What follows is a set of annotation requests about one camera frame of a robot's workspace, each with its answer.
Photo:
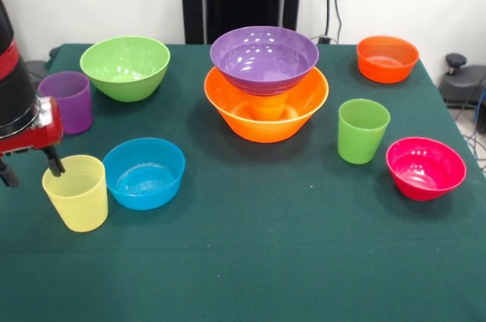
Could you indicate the yellow cup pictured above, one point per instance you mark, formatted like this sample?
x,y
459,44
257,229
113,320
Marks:
x,y
77,204

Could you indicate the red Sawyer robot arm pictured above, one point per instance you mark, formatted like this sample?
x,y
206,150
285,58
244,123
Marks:
x,y
13,83

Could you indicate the pink bowl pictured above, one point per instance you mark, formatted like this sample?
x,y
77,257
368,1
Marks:
x,y
425,174

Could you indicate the dark grey stand base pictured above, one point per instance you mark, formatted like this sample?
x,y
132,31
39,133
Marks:
x,y
463,86
36,69

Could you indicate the large yellow-orange bowl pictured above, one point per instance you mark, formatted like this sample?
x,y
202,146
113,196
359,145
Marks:
x,y
266,130

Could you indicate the green cup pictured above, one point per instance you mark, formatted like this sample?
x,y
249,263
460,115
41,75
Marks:
x,y
360,139

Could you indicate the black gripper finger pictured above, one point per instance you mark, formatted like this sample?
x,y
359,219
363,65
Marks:
x,y
55,162
7,175

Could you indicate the green bowl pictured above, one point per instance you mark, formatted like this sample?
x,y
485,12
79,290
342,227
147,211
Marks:
x,y
125,71

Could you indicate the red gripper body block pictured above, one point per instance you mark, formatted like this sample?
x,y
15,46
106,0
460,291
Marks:
x,y
34,136

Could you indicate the orange cup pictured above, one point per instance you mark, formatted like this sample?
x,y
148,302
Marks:
x,y
267,107

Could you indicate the purple bowl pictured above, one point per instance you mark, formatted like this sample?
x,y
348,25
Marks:
x,y
262,60

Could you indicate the dark green tablecloth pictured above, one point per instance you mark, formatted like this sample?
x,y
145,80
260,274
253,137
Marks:
x,y
243,280

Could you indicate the blue bowl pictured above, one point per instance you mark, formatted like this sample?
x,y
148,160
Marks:
x,y
142,181

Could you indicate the purple cup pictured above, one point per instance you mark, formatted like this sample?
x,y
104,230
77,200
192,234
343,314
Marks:
x,y
74,109

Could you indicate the red-orange bowl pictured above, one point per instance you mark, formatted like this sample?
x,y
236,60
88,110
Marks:
x,y
387,69

